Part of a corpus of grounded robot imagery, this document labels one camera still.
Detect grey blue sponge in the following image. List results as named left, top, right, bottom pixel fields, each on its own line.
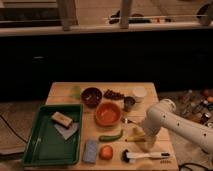
left=82, top=140, right=98, bottom=164

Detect green plastic tray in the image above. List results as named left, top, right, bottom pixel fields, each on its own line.
left=22, top=104, right=83, bottom=167

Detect green cucumber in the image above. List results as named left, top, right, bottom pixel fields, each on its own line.
left=98, top=130, right=123, bottom=142

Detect small metal cup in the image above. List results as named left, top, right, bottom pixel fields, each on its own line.
left=124, top=96, right=136, bottom=112

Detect dark purple bowl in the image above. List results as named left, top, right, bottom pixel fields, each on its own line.
left=81, top=87, right=102, bottom=108

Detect pale green vegetable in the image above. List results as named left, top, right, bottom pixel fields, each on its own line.
left=71, top=86, right=81, bottom=100

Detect metal spoon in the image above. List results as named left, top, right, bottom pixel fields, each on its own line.
left=122, top=118, right=140, bottom=126

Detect white cup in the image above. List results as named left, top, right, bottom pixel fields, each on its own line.
left=132, top=86, right=147, bottom=102

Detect black cable at right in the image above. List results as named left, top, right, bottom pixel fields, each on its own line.
left=178, top=162, right=213, bottom=171

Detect bunch of dark grapes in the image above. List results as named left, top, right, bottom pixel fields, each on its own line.
left=104, top=89, right=124, bottom=100

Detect orange fruit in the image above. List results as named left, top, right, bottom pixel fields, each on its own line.
left=99, top=145, right=113, bottom=160

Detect wooden block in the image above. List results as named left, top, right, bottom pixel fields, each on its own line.
left=51, top=112, right=73, bottom=128

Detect grey cloth in tray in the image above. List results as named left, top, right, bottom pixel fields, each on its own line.
left=54, top=123, right=79, bottom=140

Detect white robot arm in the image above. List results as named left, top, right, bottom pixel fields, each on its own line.
left=141, top=99, right=213, bottom=154

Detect orange bowl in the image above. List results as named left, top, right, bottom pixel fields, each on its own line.
left=95, top=102, right=122, bottom=127

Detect white handled dish brush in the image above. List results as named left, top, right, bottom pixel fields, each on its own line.
left=121, top=150, right=170, bottom=163

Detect black cable on floor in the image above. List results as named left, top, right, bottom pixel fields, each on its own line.
left=0, top=113, right=29, bottom=145

